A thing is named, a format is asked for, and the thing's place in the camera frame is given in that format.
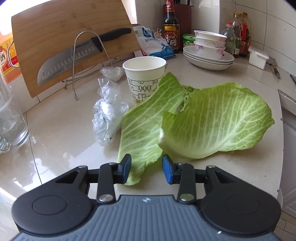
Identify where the large cabbage leaf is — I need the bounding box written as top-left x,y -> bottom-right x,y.
158,82 -> 275,159

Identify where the small clear plastic wrap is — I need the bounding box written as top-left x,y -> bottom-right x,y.
100,66 -> 125,82

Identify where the clear glass jug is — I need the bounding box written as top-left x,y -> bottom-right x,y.
0,73 -> 29,154

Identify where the white paper cup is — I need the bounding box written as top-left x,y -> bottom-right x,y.
122,56 -> 167,103

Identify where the bottom white plate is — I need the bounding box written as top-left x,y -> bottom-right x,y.
185,56 -> 232,71

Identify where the white plate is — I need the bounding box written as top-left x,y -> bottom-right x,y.
184,54 -> 234,69
185,56 -> 232,71
183,46 -> 234,64

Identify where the middle white plate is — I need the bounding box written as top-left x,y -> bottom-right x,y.
184,54 -> 234,69

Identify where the top white plate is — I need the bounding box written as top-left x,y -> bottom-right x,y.
183,46 -> 234,64

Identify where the bottom floral white bowl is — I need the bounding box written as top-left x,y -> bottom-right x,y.
194,43 -> 225,60

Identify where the floral white bowl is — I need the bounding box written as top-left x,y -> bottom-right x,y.
194,43 -> 225,60
194,37 -> 226,48
194,30 -> 227,42

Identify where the white blue salt bag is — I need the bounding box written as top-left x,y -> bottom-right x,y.
133,25 -> 175,59

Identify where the clear bottle red cap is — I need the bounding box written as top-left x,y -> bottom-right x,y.
221,22 -> 235,55

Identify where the green lid jar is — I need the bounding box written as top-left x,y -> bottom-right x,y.
183,34 -> 195,47

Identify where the middle floral white bowl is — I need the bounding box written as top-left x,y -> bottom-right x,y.
194,37 -> 226,48

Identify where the red label sauce bottle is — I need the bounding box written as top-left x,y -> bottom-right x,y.
239,12 -> 251,57

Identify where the white plastic seasoning box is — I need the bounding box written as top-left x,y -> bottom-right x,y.
248,46 -> 269,70

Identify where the top floral white bowl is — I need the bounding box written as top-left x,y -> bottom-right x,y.
194,30 -> 227,42

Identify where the dark vinegar bottle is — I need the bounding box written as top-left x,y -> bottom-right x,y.
163,0 -> 180,53

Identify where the metal binder clip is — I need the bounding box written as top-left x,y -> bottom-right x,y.
151,28 -> 163,38

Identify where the orange yellow oil bottle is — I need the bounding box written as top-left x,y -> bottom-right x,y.
0,32 -> 22,84

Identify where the green label oil bottle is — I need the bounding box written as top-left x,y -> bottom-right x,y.
232,12 -> 242,58

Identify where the bamboo cutting board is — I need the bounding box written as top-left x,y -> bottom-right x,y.
11,1 -> 132,97

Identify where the dark red knife block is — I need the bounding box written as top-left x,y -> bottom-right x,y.
174,1 -> 193,38

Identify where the black handled santoku knife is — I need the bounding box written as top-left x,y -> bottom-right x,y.
37,28 -> 132,86

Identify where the metal wire board rack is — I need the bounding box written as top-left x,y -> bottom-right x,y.
62,30 -> 114,100

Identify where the metal spatula wooden handle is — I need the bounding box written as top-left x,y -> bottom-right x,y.
267,57 -> 281,80

